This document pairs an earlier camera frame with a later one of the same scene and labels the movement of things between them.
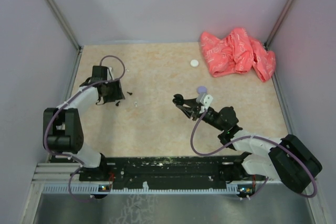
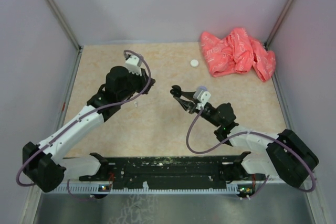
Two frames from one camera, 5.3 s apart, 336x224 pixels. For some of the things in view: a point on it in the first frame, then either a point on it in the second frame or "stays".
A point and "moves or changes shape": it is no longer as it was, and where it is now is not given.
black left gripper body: (114, 91) to (139, 82)
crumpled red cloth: (238, 53) stays
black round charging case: (178, 99) moves or changes shape
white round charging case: (194, 63) stays
